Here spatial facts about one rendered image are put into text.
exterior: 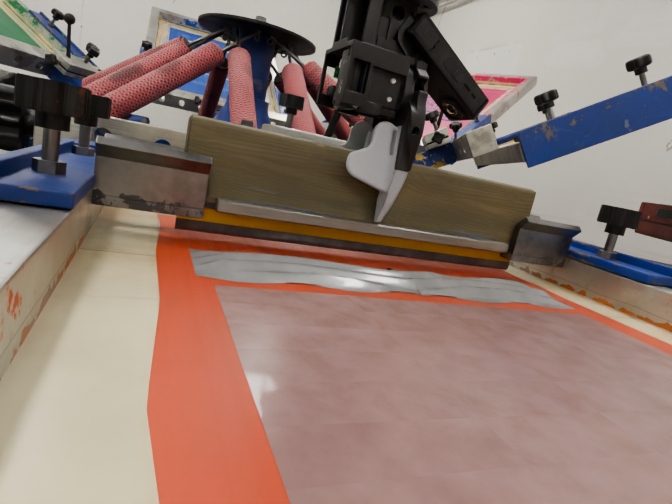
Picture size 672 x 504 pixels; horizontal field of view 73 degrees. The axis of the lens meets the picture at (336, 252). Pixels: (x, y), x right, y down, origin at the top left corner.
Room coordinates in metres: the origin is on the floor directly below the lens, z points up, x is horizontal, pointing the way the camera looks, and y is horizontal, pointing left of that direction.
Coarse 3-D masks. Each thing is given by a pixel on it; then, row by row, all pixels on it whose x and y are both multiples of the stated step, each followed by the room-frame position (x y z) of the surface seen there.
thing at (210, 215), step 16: (208, 208) 0.40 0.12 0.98; (240, 224) 0.41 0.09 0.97; (256, 224) 0.42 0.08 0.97; (272, 224) 0.42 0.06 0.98; (288, 224) 0.43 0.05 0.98; (352, 240) 0.46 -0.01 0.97; (368, 240) 0.46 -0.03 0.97; (384, 240) 0.47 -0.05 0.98; (400, 240) 0.48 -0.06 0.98; (480, 256) 0.52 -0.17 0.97; (496, 256) 0.53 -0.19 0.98
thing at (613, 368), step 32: (384, 256) 0.50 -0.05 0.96; (480, 320) 0.33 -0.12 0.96; (512, 320) 0.34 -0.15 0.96; (544, 320) 0.36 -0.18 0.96; (576, 320) 0.39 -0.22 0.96; (608, 320) 0.41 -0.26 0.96; (512, 352) 0.27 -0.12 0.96; (544, 352) 0.28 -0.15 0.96; (576, 352) 0.30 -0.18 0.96; (608, 352) 0.31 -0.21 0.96; (640, 352) 0.33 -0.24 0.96; (576, 384) 0.24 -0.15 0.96; (608, 384) 0.25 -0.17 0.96; (640, 384) 0.26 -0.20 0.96; (608, 416) 0.21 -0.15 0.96; (640, 416) 0.22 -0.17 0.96
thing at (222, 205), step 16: (224, 208) 0.38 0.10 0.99; (240, 208) 0.39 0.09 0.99; (256, 208) 0.39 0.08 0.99; (272, 208) 0.40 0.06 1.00; (304, 224) 0.41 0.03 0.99; (320, 224) 0.42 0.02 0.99; (336, 224) 0.42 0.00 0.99; (352, 224) 0.43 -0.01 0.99; (368, 224) 0.44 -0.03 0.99; (384, 224) 0.45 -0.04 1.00; (416, 240) 0.46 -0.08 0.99; (432, 240) 0.47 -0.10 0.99; (448, 240) 0.47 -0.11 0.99; (464, 240) 0.48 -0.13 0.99; (480, 240) 0.49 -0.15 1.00
